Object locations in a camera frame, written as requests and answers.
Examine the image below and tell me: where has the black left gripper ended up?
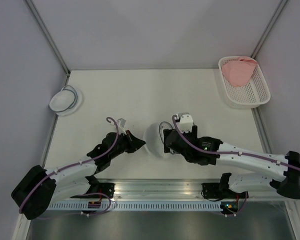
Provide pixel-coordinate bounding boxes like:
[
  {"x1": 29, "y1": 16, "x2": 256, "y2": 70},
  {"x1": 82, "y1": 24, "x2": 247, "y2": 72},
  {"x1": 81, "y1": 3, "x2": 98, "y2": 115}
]
[{"x1": 109, "y1": 129, "x2": 146, "y2": 160}]

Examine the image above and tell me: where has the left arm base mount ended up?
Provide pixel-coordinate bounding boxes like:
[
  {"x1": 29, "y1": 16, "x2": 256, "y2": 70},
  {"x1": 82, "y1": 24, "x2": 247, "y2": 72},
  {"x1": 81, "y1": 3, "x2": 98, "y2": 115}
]
[{"x1": 86, "y1": 176, "x2": 115, "y2": 198}]

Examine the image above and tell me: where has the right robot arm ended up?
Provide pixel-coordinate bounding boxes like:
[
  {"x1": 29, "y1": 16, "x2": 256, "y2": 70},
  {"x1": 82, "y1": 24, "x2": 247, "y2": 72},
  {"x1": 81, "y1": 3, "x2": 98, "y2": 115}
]
[{"x1": 163, "y1": 125, "x2": 300, "y2": 200}]

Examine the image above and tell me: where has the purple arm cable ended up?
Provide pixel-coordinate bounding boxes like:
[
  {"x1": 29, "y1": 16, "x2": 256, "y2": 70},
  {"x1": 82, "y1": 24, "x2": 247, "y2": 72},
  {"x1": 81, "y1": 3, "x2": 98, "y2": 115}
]
[
  {"x1": 19, "y1": 116, "x2": 120, "y2": 216},
  {"x1": 171, "y1": 114, "x2": 300, "y2": 176}
]

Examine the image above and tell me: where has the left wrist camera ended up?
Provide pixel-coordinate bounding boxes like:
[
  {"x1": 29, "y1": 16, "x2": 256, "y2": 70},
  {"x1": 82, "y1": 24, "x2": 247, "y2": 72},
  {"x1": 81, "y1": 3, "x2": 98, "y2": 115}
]
[{"x1": 116, "y1": 118, "x2": 126, "y2": 133}]

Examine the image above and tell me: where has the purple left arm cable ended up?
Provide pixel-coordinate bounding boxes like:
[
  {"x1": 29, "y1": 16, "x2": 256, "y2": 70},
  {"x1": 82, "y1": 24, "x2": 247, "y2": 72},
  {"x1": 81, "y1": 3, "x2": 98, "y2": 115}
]
[{"x1": 19, "y1": 116, "x2": 120, "y2": 216}]

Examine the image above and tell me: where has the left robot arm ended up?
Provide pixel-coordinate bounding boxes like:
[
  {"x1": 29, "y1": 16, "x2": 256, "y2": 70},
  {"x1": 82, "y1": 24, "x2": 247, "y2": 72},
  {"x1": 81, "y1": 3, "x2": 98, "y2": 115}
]
[{"x1": 11, "y1": 130, "x2": 145, "y2": 220}]

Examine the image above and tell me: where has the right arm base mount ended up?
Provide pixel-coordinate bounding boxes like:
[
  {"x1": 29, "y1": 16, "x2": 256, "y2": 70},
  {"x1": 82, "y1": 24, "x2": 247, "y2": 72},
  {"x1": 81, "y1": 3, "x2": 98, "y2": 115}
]
[{"x1": 201, "y1": 173, "x2": 249, "y2": 218}]

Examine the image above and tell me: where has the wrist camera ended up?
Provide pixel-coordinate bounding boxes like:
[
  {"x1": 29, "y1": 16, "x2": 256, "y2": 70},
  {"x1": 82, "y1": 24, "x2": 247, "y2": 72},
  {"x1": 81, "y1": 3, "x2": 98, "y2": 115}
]
[
  {"x1": 176, "y1": 112, "x2": 194, "y2": 134},
  {"x1": 116, "y1": 118, "x2": 126, "y2": 133}
]

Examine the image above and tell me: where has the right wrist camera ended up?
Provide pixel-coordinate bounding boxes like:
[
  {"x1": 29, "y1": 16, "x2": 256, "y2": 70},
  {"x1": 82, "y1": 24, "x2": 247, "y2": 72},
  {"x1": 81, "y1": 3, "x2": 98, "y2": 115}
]
[{"x1": 176, "y1": 112, "x2": 194, "y2": 134}]

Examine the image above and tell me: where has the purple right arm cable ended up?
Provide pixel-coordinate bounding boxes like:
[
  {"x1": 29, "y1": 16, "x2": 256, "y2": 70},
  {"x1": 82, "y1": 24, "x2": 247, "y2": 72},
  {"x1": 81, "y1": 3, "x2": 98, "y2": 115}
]
[{"x1": 171, "y1": 114, "x2": 300, "y2": 176}]

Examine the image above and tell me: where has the pink bra in basket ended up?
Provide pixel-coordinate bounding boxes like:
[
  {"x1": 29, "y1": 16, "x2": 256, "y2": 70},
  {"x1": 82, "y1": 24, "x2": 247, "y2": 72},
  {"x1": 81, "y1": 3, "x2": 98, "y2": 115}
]
[{"x1": 221, "y1": 56, "x2": 258, "y2": 87}]

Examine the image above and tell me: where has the aluminium table edge rail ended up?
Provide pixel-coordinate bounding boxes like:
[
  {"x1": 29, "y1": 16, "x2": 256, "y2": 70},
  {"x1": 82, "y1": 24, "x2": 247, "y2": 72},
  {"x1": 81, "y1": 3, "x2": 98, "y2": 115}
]
[{"x1": 72, "y1": 177, "x2": 298, "y2": 201}]

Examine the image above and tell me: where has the white slotted cable duct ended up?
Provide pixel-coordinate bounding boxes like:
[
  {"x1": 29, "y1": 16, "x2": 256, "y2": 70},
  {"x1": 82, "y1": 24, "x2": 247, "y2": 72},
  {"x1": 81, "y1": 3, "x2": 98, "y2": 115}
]
[{"x1": 48, "y1": 200, "x2": 222, "y2": 212}]

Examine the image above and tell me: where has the white perforated plastic basket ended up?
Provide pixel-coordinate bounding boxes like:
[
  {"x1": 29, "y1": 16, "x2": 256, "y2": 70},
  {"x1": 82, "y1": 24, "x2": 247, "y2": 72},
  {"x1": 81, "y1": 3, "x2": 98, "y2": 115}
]
[{"x1": 217, "y1": 56, "x2": 271, "y2": 109}]

